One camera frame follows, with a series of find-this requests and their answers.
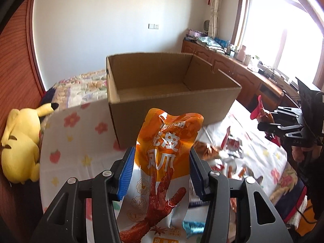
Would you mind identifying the white wall switch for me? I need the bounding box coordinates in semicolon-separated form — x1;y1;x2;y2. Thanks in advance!
148;24;159;29

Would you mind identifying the floral white bed sheet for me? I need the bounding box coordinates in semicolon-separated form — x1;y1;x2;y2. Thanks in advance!
39;70;308;227

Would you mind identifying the silver grey snack pouch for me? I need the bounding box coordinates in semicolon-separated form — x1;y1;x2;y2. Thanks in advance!
211;126;244;172

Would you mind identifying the orange chicken feet snack bag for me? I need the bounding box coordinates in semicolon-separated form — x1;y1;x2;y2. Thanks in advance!
117;108;204;242

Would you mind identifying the pink snack bag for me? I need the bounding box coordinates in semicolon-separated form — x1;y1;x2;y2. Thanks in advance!
250;95;275;124

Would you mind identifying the small blue candy wrapper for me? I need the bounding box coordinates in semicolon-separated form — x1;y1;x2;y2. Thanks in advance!
182;221;205;239

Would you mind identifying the brown wooden sideboard cabinet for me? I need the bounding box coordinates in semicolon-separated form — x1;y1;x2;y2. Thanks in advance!
181;38;297;112

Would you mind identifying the person's right hand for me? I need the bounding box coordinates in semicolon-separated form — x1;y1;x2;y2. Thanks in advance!
292;146;313;162

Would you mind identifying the brown cardboard box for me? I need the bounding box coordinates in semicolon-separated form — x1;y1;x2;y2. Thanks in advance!
106;53;242;148

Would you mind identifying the yellow plush toy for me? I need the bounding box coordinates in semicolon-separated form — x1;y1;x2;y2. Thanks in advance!
1;103;59;184

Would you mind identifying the patterned window curtain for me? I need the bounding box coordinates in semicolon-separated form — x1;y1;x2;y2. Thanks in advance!
208;0;222;38

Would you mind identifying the pink thermos bottle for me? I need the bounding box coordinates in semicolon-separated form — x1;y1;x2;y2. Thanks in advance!
236;45;246;63

